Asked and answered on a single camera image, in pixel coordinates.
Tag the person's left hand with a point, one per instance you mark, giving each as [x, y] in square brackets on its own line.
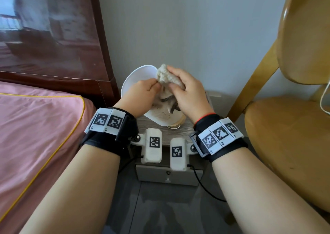
[135, 97]

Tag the person's right hand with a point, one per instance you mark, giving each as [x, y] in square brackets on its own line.
[193, 97]

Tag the person's right thumb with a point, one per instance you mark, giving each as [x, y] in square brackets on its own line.
[175, 87]

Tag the person's left thumb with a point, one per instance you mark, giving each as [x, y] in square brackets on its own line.
[155, 87]

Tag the white knitted cloth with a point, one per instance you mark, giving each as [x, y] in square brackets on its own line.
[166, 75]

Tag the person's left forearm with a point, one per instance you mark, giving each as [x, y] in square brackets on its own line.
[77, 190]

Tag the person's right forearm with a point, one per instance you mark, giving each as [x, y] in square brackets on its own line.
[257, 195]

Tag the white tracker box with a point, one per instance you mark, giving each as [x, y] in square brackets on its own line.
[178, 155]
[153, 145]

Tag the grey wooden nightstand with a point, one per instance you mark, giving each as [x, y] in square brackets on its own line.
[178, 176]

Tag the dark red wooden headboard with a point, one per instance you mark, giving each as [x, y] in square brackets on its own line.
[56, 35]

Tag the yellow wooden chair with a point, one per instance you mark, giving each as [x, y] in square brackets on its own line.
[291, 128]

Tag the pink bed sheet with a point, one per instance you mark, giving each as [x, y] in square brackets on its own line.
[33, 138]

